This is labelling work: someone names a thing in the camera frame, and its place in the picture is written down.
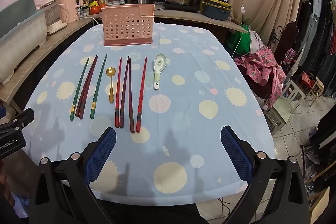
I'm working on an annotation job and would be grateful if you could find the dark wooden chair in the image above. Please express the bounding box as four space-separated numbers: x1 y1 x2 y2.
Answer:
273 22 302 64

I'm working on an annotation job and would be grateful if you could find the wood grain side counter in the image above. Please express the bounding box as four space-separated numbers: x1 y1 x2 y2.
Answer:
0 14 103 109

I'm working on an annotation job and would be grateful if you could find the glass jug white base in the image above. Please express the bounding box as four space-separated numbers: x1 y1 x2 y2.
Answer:
43 0 67 35

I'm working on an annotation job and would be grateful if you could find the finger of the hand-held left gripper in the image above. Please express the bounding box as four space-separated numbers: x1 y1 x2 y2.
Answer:
12 108 35 132

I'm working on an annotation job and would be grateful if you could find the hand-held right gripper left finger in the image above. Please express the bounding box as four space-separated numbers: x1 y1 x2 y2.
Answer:
29 127 117 224

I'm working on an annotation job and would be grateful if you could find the wooden crate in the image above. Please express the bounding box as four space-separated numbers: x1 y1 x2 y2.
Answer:
310 186 332 220

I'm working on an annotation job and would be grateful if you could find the white power cord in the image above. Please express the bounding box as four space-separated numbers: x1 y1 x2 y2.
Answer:
79 15 101 26

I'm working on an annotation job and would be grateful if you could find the yellow bowl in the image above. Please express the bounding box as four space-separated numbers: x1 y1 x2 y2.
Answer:
202 0 233 9

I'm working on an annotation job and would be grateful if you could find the rack of hanging clothes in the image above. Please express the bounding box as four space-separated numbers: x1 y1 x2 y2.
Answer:
297 0 336 98

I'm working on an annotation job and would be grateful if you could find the gold flower spoon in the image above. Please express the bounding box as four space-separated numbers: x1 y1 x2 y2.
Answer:
105 67 117 104

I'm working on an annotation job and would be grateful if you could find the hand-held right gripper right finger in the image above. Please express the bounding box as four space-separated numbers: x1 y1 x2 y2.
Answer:
220 126 310 224

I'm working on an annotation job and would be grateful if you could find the black induction cooktop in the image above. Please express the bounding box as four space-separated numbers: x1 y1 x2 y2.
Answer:
164 2 202 12

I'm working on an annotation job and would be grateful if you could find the pink electric kettle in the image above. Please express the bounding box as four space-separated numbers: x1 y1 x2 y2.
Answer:
58 0 83 24

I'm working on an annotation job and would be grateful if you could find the white cable inline switch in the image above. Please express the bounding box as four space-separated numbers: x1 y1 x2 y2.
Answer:
231 0 252 56

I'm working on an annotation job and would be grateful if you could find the white stool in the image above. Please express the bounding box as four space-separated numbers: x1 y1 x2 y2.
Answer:
265 80 306 132

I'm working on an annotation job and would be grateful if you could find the white dish box grey lid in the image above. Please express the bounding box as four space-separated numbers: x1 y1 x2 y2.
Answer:
0 0 48 85

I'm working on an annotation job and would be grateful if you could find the grey kitchen counter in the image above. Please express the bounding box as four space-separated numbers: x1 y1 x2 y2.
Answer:
154 2 248 34

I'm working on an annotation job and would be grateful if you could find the light blue spotted tablecloth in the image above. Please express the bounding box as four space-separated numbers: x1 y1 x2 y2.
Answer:
22 22 276 199

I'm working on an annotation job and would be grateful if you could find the white ceramic soup spoon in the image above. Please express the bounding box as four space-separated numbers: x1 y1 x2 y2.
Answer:
153 53 168 90

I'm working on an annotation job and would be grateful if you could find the maroon chopstick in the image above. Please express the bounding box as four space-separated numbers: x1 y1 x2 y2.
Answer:
128 57 135 134
119 56 130 128

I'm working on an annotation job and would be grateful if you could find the pink pineapple print cloth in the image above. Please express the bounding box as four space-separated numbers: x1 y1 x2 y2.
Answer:
235 47 286 109

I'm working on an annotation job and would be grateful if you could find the green chopstick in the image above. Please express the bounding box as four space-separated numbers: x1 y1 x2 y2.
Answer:
69 57 90 121
90 54 108 119

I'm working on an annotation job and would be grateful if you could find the red chopstick dark band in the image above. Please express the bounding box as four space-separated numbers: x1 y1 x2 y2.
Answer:
135 56 148 133
115 56 123 128

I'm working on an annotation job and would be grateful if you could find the pink perforated utensil holder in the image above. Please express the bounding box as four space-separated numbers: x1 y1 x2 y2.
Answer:
101 4 155 46

